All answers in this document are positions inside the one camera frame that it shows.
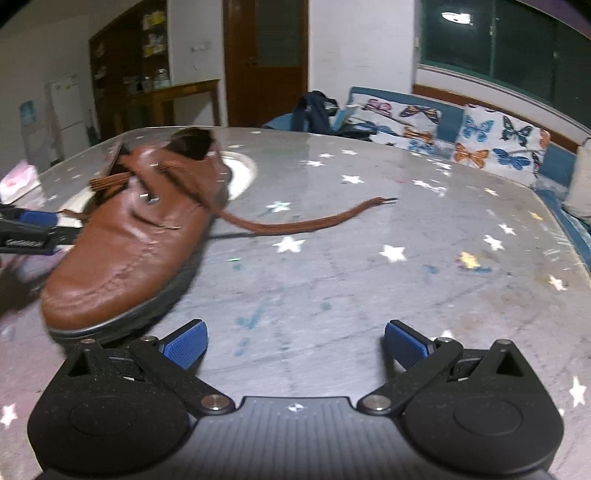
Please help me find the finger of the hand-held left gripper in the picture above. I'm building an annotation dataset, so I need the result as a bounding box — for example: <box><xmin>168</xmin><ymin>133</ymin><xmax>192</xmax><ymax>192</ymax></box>
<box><xmin>0</xmin><ymin>223</ymin><xmax>79</xmax><ymax>257</ymax></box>
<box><xmin>0</xmin><ymin>205</ymin><xmax>60</xmax><ymax>228</ymax></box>

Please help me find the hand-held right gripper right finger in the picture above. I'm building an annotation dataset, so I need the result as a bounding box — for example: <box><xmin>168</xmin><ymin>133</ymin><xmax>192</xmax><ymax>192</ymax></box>
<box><xmin>357</xmin><ymin>320</ymin><xmax>526</xmax><ymax>415</ymax></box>

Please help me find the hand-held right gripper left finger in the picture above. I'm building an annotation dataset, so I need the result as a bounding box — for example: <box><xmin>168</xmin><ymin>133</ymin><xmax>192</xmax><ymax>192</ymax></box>
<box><xmin>67</xmin><ymin>319</ymin><xmax>236</xmax><ymax>415</ymax></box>

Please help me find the brown leather shoe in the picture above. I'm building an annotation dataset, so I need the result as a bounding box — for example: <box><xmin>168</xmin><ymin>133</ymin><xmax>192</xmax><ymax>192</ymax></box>
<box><xmin>41</xmin><ymin>128</ymin><xmax>234</xmax><ymax>344</ymax></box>

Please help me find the brown shoelace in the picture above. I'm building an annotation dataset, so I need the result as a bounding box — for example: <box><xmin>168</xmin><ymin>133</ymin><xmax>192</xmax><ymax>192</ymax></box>
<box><xmin>60</xmin><ymin>159</ymin><xmax>399</xmax><ymax>236</ymax></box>

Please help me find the pink white paper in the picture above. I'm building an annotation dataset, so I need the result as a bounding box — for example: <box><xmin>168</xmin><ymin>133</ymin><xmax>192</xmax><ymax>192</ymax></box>
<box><xmin>0</xmin><ymin>161</ymin><xmax>41</xmax><ymax>204</ymax></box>

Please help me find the grey star-print tablecloth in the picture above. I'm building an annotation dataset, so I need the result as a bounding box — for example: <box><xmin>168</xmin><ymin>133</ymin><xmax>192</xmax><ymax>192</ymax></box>
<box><xmin>0</xmin><ymin>126</ymin><xmax>591</xmax><ymax>480</ymax></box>

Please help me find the white refrigerator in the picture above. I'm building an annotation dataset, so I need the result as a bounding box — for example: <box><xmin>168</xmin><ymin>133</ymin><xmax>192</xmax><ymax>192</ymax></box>
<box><xmin>45</xmin><ymin>74</ymin><xmax>95</xmax><ymax>164</ymax></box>

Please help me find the round black induction cooktop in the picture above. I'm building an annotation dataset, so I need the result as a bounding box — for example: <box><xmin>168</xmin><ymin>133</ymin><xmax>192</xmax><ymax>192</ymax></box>
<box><xmin>221</xmin><ymin>152</ymin><xmax>259</xmax><ymax>202</ymax></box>

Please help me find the wooden display cabinet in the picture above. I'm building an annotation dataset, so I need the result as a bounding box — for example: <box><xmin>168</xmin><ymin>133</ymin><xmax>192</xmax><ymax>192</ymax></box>
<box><xmin>89</xmin><ymin>0</ymin><xmax>169</xmax><ymax>134</ymax></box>

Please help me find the wooden side table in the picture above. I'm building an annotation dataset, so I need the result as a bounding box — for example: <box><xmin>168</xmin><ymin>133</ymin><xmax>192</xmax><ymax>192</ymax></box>
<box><xmin>124</xmin><ymin>78</ymin><xmax>221</xmax><ymax>136</ymax></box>

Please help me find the butterfly print cushion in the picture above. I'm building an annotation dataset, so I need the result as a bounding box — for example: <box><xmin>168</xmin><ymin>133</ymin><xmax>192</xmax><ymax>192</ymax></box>
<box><xmin>405</xmin><ymin>127</ymin><xmax>457</xmax><ymax>156</ymax></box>
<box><xmin>455</xmin><ymin>104</ymin><xmax>551</xmax><ymax>178</ymax></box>
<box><xmin>360</xmin><ymin>97</ymin><xmax>441</xmax><ymax>139</ymax></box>

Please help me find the blue corner sofa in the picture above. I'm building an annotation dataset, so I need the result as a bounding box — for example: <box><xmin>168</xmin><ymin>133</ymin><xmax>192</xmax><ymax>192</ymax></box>
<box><xmin>346</xmin><ymin>85</ymin><xmax>591</xmax><ymax>273</ymax></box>

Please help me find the light blue book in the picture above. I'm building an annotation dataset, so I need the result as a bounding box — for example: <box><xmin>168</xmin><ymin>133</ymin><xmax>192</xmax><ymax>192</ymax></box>
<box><xmin>330</xmin><ymin>104</ymin><xmax>359</xmax><ymax>134</ymax></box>

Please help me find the grey pillow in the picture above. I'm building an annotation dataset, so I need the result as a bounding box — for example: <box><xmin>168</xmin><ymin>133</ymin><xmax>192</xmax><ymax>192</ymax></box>
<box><xmin>563</xmin><ymin>137</ymin><xmax>591</xmax><ymax>222</ymax></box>

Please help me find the dark blue backpack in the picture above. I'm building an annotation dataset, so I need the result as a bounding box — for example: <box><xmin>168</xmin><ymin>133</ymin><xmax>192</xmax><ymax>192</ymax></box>
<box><xmin>291</xmin><ymin>90</ymin><xmax>343</xmax><ymax>136</ymax></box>

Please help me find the brown wooden door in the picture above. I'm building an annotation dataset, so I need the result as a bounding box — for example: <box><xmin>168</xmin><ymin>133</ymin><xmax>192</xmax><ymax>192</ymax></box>
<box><xmin>223</xmin><ymin>0</ymin><xmax>309</xmax><ymax>127</ymax></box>

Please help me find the dark glass window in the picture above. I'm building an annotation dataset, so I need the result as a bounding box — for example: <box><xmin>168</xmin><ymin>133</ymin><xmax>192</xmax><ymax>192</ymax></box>
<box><xmin>417</xmin><ymin>0</ymin><xmax>591</xmax><ymax>108</ymax></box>

